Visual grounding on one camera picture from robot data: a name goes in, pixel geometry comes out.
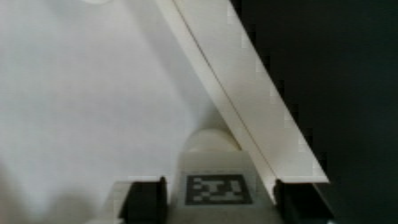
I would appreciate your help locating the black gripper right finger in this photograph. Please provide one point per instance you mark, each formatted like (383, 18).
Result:
(301, 204)

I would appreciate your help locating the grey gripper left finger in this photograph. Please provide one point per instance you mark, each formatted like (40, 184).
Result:
(145, 206)

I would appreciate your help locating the white leg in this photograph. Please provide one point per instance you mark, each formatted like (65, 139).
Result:
(220, 194)

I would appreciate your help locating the white square tabletop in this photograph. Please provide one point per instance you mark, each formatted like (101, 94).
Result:
(104, 103)

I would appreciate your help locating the white right obstacle wall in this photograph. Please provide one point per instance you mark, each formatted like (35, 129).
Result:
(239, 85)

